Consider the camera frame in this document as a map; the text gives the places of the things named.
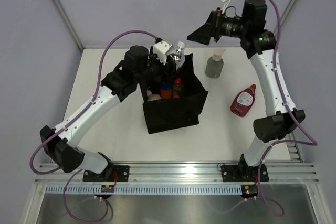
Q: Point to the left aluminium frame post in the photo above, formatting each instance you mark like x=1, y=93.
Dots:
x=68, y=24

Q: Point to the beige pump bottle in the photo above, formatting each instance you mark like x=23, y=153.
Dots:
x=152, y=96

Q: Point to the black canvas bag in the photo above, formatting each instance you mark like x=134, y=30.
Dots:
x=168, y=114

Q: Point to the yellow red-cap detergent bottle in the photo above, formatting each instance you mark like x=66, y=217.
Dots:
x=178, y=88

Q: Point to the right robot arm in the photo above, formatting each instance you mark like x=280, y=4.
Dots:
x=259, y=45

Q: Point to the white slotted cable duct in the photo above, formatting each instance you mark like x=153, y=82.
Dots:
x=123, y=189

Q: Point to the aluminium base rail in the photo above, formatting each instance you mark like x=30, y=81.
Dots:
x=208, y=173

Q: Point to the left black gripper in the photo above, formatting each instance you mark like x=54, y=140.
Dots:
x=164, y=77

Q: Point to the dark red Fairy bottle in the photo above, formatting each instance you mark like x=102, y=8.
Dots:
x=243, y=101

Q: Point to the clear silver-cap bottle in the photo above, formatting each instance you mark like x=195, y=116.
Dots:
x=178, y=56

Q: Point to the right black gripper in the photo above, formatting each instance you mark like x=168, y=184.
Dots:
x=203, y=34

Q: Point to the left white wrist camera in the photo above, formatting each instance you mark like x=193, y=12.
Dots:
x=162, y=49

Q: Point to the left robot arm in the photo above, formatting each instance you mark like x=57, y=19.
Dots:
x=61, y=143

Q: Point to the orange blue-pump bottle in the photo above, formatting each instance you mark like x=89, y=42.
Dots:
x=166, y=91

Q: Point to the grey-green pump bottle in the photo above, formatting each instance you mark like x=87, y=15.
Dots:
x=215, y=64

